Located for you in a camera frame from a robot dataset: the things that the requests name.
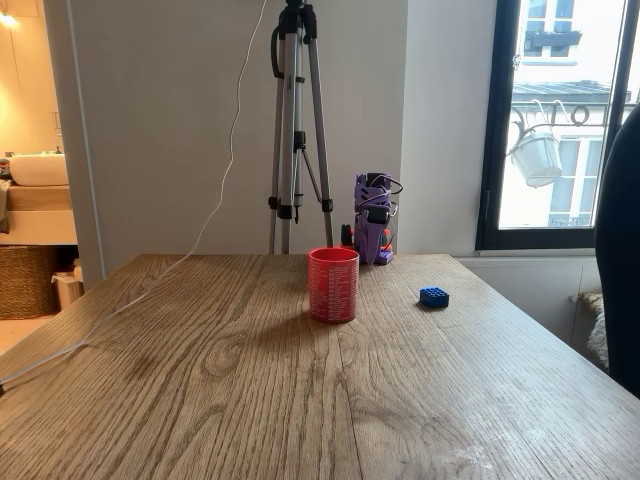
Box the blue toy brick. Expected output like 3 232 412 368
418 285 450 310

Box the red cup with white print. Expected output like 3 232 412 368
307 246 361 325

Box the orange black table clamp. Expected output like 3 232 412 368
339 223 395 254

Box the silver black tripod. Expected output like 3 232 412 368
267 0 335 255

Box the white hanging flower pot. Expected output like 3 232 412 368
508 131 564 189

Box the wrought iron railing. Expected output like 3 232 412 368
510 98 610 147

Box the cream fur throw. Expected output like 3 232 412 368
572 291 609 369

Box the black window planter box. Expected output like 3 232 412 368
524 29 584 51

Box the dark office chair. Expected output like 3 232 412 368
594 102 640 399

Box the small white bin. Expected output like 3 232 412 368
51 259 85 309

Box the wooden vanity counter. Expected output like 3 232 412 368
0 184 79 246

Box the white sink basin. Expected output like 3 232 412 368
9 153 68 188

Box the woven wicker basket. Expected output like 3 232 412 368
0 244 60 321

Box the black window frame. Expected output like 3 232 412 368
474 0 640 252

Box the white cable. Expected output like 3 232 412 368
0 0 269 396

